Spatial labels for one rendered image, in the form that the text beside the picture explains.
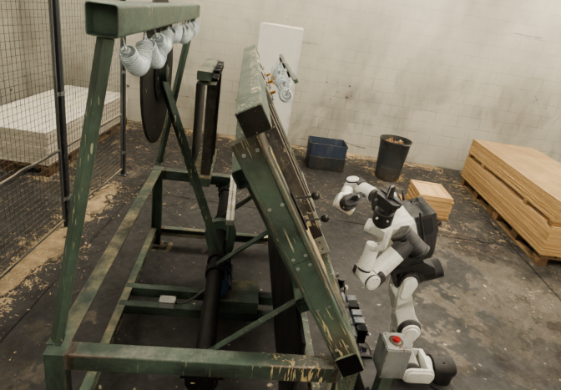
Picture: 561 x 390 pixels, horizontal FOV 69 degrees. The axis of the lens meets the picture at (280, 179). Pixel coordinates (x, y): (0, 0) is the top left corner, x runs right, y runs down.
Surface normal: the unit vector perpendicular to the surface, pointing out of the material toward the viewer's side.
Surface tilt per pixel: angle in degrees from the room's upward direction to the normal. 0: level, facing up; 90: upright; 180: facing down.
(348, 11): 90
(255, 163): 90
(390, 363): 90
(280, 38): 90
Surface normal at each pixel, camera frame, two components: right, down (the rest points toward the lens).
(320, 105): -0.04, 0.38
